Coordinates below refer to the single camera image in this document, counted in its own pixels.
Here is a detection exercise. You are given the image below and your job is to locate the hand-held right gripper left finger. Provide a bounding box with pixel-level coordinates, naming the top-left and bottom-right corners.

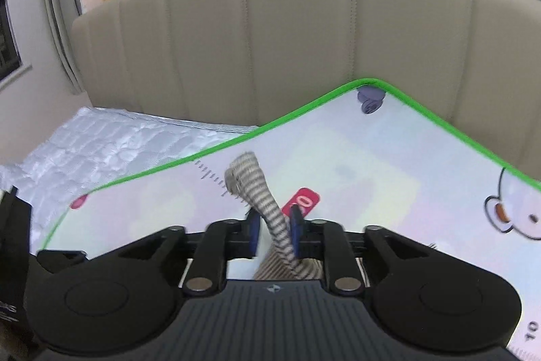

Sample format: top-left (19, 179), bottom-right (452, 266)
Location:
top-left (91, 209), bottom-right (260, 296)

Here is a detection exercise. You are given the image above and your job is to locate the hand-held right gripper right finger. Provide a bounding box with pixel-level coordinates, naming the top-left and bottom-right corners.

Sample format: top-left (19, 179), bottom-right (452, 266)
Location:
top-left (288, 206), bottom-right (444, 296)

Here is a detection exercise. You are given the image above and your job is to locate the striped beige garment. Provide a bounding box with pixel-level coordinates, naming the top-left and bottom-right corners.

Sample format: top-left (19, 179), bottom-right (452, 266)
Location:
top-left (224, 152), bottom-right (325, 281)

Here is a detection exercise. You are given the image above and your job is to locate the printed play mat green border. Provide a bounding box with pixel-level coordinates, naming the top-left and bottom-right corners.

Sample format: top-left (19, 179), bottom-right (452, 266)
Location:
top-left (40, 77), bottom-right (541, 361)

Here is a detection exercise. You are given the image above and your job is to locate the white quilted mattress cover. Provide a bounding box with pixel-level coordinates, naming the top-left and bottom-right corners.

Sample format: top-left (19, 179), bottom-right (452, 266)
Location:
top-left (0, 106), bottom-right (260, 256)

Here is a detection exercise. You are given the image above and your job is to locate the beige padded headboard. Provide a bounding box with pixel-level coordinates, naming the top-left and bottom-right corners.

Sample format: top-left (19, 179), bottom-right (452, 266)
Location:
top-left (70, 0), bottom-right (541, 184)

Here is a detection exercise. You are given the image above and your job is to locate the dark window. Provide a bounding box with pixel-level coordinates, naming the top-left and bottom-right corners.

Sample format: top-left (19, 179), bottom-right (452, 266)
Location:
top-left (0, 0), bottom-right (22, 83)

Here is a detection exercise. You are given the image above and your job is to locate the grey curtain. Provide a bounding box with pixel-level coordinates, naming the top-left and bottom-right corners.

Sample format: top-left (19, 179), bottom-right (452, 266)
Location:
top-left (36, 0), bottom-right (87, 95)

